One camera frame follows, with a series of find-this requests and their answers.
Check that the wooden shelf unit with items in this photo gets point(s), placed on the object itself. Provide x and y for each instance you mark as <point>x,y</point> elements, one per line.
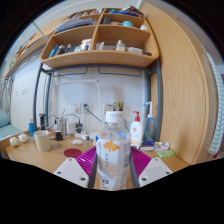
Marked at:
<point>100,36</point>

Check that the metal cup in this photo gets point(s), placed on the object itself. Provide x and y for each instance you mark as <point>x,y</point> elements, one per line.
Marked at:
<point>61,126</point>

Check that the small white oval device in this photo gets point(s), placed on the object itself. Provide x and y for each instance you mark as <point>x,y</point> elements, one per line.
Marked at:
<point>77,141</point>

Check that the green striped hanging towel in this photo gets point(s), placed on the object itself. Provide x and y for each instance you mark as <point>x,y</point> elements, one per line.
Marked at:
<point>218,116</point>

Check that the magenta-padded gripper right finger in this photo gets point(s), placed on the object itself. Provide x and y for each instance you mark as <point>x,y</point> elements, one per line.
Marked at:
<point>141,163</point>

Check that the clear plastic drink bottle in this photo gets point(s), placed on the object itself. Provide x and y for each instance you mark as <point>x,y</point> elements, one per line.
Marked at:
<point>113,156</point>

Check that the long wooden loft board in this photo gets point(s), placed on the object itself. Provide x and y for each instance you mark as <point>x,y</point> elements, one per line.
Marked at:
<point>33,43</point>

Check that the brown tree figurine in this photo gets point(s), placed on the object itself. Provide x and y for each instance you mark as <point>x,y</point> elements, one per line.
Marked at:
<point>118,106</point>

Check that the light green pillow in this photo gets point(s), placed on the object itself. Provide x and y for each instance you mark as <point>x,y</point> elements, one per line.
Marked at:
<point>4,118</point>

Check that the small green packet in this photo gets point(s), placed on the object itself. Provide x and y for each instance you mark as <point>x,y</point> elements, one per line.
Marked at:
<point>166,153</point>

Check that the flat round red coaster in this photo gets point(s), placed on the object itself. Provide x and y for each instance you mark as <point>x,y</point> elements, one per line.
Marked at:
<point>72,153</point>

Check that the white pump bottle red top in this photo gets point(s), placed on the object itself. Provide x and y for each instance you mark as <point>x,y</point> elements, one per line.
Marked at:
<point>136,131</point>

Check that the blue spray bottle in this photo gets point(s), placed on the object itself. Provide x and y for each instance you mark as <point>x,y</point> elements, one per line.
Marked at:
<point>149,125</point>

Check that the bed with light green sheet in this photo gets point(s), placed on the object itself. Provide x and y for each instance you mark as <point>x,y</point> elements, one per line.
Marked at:
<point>6,130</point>

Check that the blue tube with white cap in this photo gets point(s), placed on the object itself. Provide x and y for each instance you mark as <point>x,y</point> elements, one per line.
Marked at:
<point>31,128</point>

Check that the grey metal frame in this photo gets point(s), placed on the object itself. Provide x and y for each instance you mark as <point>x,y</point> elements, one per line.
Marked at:
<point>159,100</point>

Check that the black electric shaver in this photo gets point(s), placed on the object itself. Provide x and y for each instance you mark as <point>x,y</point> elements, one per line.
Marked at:
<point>42,121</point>

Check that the small black adapter block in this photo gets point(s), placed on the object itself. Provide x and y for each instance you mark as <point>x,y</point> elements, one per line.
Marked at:
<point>59,136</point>

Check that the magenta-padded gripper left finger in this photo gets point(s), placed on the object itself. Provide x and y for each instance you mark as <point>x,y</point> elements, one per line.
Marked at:
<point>85,163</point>

